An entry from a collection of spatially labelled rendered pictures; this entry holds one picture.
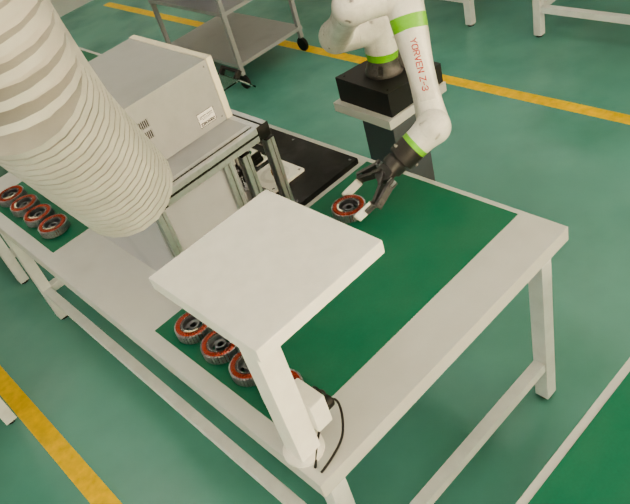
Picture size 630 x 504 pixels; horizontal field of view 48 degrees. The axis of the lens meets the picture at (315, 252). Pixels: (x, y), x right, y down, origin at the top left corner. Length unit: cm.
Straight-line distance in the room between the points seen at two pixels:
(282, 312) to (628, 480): 77
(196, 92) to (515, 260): 103
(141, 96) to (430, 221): 92
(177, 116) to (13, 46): 135
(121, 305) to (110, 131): 140
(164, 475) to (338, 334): 112
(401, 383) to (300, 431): 30
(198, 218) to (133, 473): 114
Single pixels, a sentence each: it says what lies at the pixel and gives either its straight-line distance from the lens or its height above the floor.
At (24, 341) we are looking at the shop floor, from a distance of 367.
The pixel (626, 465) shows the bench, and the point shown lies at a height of 75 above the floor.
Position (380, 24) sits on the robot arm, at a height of 105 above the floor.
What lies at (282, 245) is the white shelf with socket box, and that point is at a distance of 149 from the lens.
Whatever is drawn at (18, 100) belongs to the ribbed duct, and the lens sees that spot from 82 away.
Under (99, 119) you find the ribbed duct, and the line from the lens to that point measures 90.
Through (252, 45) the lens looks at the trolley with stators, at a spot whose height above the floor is 18.
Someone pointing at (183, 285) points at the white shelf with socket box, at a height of 121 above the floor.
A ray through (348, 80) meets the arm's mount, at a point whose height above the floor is 85.
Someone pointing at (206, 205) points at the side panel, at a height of 99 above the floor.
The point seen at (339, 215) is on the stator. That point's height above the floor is 78.
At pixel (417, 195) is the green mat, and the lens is 228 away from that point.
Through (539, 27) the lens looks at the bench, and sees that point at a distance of 476.
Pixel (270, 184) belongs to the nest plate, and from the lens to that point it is 246.
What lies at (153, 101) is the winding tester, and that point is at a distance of 206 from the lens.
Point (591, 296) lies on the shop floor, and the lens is 295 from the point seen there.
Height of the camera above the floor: 211
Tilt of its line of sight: 39 degrees down
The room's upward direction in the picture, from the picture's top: 18 degrees counter-clockwise
